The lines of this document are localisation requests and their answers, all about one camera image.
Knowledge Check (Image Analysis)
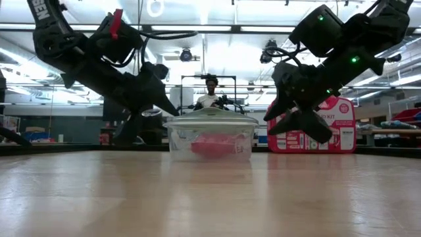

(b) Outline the black ceiling-mounted camera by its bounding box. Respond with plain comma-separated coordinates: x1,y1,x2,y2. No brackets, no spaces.
178,48,194,63
259,39,279,65

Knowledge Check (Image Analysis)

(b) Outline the blue storage bin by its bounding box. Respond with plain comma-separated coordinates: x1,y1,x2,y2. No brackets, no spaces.
22,131,51,144

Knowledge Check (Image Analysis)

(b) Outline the red and blue bundle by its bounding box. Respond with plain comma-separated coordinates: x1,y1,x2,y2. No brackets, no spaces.
391,107,421,124

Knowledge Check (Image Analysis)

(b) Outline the low black shelf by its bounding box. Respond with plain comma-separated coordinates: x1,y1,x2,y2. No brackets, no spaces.
99,126,116,146

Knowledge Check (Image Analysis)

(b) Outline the teal plastic container lid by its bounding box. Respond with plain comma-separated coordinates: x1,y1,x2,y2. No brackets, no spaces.
162,107,260,130

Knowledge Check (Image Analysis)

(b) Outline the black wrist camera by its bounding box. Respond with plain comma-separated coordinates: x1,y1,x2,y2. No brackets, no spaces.
272,61,309,97
142,62,170,85

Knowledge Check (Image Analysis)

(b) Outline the person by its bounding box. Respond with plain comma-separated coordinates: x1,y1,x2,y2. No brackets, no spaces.
193,76,225,110

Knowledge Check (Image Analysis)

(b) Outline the black aluminium table frame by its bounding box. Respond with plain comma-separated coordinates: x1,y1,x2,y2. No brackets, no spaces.
0,142,421,160

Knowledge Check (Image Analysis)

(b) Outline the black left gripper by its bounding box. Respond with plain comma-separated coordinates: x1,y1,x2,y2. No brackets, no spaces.
108,74,180,146

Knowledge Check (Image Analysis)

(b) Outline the red first aid kit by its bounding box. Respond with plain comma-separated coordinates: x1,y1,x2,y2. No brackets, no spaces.
266,95,357,155

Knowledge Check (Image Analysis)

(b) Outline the white hanging ring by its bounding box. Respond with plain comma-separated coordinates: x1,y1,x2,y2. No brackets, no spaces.
145,0,166,18

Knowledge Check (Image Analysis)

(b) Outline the black tower fan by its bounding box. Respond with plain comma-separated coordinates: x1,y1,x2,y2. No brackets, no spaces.
140,108,164,146

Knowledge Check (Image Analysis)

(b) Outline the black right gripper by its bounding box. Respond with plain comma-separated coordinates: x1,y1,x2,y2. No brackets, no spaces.
262,74,334,144

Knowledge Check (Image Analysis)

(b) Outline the red elastic bandage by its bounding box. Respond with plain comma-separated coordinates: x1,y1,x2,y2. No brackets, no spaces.
190,132,245,159

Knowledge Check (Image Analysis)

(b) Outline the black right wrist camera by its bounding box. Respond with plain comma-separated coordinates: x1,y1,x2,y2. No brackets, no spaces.
272,61,309,97

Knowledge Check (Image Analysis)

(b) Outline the cluttered side table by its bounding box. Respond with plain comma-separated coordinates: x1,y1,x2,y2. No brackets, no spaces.
357,120,421,147

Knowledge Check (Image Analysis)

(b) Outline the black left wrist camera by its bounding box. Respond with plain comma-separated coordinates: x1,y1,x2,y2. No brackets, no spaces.
142,62,170,85

